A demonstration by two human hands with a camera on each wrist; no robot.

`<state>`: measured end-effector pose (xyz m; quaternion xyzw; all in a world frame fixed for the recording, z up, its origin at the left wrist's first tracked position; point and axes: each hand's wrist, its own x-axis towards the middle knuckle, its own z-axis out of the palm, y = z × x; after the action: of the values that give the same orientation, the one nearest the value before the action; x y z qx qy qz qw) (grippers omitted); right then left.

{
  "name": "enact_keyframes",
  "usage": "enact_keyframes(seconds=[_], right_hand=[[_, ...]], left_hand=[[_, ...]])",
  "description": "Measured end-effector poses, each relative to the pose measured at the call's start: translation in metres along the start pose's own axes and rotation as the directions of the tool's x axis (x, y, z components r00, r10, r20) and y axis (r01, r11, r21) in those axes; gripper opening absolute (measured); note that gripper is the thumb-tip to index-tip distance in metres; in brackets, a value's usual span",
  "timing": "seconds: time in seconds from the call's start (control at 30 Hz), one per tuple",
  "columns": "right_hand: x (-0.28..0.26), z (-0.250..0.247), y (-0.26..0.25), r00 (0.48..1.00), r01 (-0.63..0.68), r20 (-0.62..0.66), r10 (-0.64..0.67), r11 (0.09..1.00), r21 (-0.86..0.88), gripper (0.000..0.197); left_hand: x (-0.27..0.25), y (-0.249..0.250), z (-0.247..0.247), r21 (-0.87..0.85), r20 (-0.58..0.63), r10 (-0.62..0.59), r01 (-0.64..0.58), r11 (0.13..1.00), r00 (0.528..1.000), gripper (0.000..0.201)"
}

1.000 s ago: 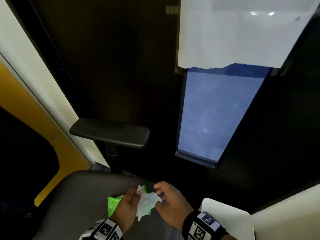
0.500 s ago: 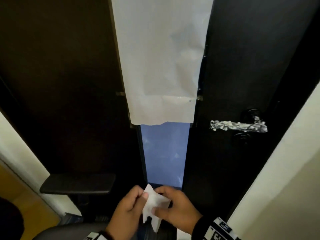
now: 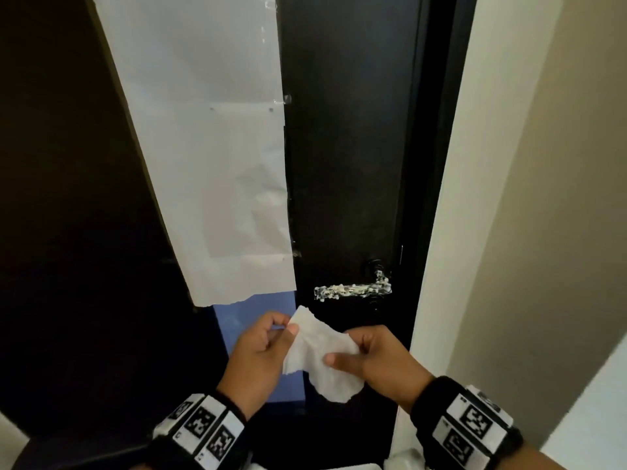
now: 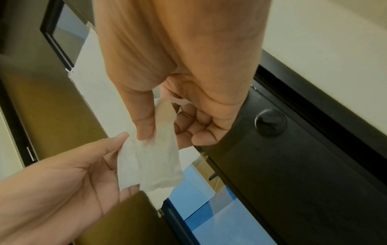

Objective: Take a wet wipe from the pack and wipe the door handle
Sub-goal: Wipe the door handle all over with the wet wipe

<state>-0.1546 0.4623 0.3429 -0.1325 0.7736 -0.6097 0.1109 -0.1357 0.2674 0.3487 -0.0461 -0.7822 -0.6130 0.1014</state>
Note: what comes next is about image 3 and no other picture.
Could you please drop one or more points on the black right wristband with markers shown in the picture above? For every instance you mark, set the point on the black right wristband with markers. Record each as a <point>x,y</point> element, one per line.
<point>465,425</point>

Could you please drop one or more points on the black wristband with markers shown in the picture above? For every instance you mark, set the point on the black wristband with markers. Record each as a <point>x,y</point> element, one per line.
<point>465,425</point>
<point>205,430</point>

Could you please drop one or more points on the black left wristband with markers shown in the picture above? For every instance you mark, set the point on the black left wristband with markers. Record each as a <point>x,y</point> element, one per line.
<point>205,430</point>

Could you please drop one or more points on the person's right hand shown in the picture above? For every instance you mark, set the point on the person's right hand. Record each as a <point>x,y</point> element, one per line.
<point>387,362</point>

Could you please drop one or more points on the white wet wipe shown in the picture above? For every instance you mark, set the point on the white wet wipe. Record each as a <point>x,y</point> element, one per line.
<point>318,357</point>

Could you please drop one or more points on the black door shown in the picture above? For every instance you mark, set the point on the black door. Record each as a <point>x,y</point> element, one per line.
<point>343,141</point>

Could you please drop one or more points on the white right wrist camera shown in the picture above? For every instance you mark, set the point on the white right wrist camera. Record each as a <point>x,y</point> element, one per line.
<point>404,460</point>

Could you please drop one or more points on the white paper sheet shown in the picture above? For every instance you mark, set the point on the white paper sheet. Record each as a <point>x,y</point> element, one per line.
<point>196,166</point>

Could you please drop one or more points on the person's left hand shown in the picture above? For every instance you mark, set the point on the person's left hand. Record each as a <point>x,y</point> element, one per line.
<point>254,362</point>

